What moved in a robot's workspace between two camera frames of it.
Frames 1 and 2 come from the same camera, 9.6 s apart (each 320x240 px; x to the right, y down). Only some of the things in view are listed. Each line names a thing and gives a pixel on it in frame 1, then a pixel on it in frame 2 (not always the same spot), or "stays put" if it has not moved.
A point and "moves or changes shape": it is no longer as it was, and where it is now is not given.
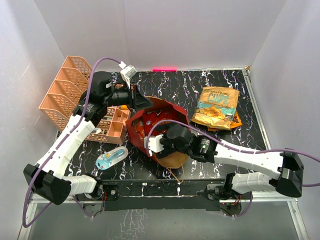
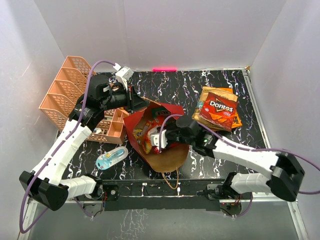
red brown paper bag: (170, 160) moves or changes shape
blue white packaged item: (111, 157) stays put
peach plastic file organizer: (67, 84) stays put
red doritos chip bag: (158, 113) → (219, 110)
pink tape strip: (164, 69) stays put
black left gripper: (136, 100) stays put
